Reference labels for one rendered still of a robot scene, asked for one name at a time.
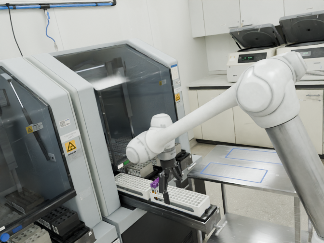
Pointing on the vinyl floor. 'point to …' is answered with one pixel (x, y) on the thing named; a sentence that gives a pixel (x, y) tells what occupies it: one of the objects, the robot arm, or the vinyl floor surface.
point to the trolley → (295, 232)
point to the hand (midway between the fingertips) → (173, 194)
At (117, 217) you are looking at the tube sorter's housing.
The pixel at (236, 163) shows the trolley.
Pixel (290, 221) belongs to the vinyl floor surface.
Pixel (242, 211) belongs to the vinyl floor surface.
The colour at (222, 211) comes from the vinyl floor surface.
